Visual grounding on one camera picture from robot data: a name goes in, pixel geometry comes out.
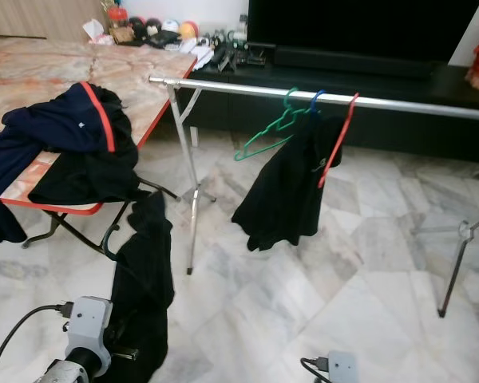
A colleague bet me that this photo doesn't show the navy shirt red stripe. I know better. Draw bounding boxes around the navy shirt red stripe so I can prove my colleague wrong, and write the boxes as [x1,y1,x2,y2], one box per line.
[0,81,117,245]

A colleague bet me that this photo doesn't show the black clothes hanger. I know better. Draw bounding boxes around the black clothes hanger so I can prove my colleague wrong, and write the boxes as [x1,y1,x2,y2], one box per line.
[100,222,122,260]

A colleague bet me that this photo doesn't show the black shirt green six print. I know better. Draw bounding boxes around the black shirt green six print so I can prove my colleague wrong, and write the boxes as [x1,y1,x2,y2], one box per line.
[112,190,176,383]

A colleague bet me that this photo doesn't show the green clothes hanger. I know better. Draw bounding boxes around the green clothes hanger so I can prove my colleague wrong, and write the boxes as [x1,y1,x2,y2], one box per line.
[234,88,301,163]

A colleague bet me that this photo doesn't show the blue clothes hanger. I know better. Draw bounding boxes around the blue clothes hanger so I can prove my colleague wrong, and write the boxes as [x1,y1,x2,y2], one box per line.
[310,89,327,113]

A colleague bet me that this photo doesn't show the red clothes hanger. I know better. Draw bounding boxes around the red clothes hanger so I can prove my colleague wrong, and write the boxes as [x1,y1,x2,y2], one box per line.
[318,93,361,188]

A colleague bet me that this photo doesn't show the marble pattern folding table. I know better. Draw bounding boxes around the marble pattern folding table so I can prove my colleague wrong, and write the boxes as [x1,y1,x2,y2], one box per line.
[0,38,196,258]

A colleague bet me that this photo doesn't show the wooden cabinet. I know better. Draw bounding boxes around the wooden cabinet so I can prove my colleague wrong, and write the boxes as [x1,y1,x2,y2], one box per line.
[0,0,117,41]

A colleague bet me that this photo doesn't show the white tissue box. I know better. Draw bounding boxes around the white tissue box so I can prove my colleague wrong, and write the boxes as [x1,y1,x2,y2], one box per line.
[82,18,109,42]

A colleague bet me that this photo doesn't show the black plush toy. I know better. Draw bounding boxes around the black plush toy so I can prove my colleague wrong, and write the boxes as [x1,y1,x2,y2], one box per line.
[128,16,164,47]

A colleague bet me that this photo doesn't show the black tv cabinet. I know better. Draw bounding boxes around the black tv cabinet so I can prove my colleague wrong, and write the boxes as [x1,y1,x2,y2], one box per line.
[176,62,479,164]

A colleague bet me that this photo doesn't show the white papers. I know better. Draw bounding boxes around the white papers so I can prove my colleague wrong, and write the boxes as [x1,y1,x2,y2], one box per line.
[180,36,216,71]

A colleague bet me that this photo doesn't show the orange yellow ball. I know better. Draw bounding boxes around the orange yellow ball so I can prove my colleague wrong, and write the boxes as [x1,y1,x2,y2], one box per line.
[179,20,200,41]

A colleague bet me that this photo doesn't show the silver clothes rack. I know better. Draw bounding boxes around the silver clothes rack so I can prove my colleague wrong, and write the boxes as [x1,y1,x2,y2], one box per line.
[149,75,479,318]

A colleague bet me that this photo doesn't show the black green toy figures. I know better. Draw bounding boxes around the black green toy figures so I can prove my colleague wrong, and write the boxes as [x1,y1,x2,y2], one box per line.
[212,28,276,74]

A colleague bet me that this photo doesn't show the black shirt small logo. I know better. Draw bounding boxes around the black shirt small logo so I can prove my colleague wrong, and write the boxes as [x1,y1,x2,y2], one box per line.
[232,110,346,252]

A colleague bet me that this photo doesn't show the black television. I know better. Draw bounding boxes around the black television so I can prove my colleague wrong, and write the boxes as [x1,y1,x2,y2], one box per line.
[246,0,479,66]

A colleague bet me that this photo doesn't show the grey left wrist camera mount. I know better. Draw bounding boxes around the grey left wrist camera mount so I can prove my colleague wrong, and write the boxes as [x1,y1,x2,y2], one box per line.
[65,296,115,376]

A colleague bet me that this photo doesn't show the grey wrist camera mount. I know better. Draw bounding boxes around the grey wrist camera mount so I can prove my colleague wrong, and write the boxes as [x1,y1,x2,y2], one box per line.
[327,351,359,383]
[65,296,115,376]

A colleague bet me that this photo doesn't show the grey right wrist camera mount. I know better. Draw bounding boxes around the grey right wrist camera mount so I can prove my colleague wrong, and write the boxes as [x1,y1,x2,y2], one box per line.
[327,351,359,383]

